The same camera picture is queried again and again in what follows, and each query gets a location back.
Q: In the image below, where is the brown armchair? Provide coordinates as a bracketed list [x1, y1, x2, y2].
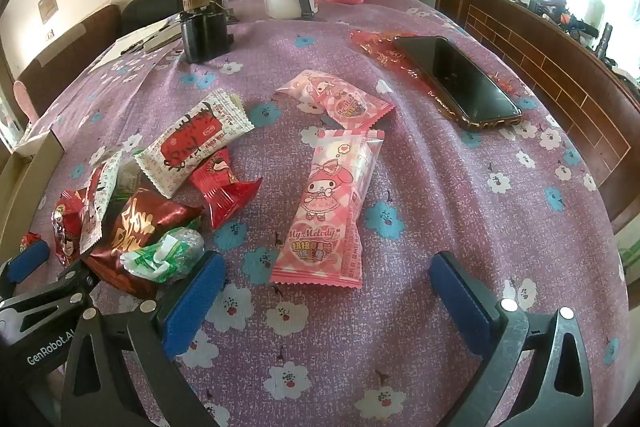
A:
[15, 4, 121, 108]

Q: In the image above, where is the black smartphone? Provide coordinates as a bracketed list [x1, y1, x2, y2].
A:
[393, 36, 523, 130]

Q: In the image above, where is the black pen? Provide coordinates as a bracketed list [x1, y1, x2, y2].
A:
[121, 34, 166, 54]

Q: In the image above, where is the cardboard box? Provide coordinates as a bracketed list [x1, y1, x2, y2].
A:
[0, 129, 66, 258]

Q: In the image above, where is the white green snack packet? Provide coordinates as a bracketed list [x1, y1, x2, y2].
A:
[112, 157, 148, 208]

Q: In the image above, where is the clutter on cabinet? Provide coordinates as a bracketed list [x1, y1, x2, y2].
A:
[515, 0, 640, 72]

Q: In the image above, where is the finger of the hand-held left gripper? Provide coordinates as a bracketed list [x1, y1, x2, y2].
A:
[0, 262, 99, 314]
[0, 239, 51, 298]

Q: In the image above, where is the grey notebook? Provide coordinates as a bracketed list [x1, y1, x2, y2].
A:
[145, 27, 183, 54]

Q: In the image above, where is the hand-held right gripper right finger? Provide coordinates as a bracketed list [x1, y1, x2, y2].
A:
[429, 252, 596, 427]

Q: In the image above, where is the slim white red snack packet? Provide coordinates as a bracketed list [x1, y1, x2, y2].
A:
[79, 150, 123, 255]

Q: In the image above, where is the dark red gold snack packet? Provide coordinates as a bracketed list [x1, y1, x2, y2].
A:
[82, 187, 203, 300]

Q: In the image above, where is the purple floral tablecloth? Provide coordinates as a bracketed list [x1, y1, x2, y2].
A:
[30, 0, 631, 427]

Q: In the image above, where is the green white candy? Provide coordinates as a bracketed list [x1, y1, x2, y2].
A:
[117, 227, 206, 284]

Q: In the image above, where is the short pink cartoon snack packet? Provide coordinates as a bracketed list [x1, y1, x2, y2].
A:
[274, 70, 396, 131]

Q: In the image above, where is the white paper sheet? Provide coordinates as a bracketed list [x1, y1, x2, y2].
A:
[90, 19, 176, 70]

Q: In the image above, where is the wooden cabinet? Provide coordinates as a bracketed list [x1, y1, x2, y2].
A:
[435, 0, 640, 233]

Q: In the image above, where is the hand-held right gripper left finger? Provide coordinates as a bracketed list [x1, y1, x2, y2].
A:
[60, 249, 228, 427]

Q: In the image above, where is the long pink cartoon snack packet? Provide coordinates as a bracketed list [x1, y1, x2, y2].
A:
[269, 129, 386, 290]

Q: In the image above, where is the red figure-print snack packet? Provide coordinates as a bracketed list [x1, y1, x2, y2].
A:
[52, 187, 93, 265]
[189, 147, 263, 230]

